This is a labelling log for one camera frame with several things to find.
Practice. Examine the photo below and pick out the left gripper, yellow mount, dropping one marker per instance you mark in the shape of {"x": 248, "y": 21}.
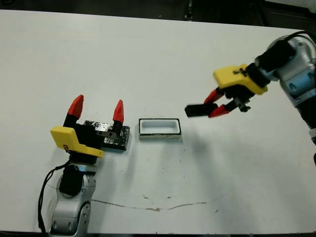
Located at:
{"x": 81, "y": 140}

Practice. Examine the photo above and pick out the right gripper, yellow mount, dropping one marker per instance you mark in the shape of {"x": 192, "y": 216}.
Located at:
{"x": 237, "y": 79}

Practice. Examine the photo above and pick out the black slim camera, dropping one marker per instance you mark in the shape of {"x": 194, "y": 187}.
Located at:
{"x": 195, "y": 110}

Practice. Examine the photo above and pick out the black glossy box lid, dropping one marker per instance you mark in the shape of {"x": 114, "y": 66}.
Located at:
{"x": 121, "y": 141}

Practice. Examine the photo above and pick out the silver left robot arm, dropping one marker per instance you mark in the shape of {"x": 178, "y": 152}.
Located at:
{"x": 69, "y": 212}

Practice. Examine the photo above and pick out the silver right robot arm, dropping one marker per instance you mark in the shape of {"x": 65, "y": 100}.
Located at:
{"x": 296, "y": 81}

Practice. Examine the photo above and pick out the white panel behind table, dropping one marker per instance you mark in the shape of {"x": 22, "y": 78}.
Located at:
{"x": 312, "y": 8}

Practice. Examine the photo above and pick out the camera box with white inlay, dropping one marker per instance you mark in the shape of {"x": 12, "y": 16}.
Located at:
{"x": 158, "y": 126}

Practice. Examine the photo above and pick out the dark metal post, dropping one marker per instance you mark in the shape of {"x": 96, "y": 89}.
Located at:
{"x": 189, "y": 11}

